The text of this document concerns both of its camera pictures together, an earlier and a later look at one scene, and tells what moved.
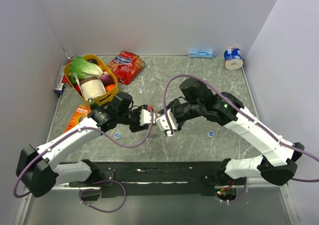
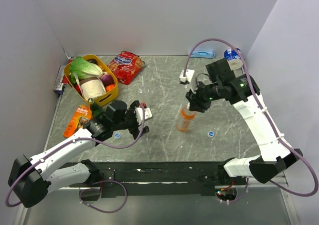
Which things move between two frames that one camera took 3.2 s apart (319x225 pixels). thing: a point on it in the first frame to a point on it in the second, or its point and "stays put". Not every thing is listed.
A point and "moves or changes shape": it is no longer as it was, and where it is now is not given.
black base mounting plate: [154, 178] stays put
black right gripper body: [187, 110] to [206, 93]
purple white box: [58, 87] stays put
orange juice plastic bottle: [154, 112] moves or changes shape
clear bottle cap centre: [141, 87] stays put
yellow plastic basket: [108, 95] stays put
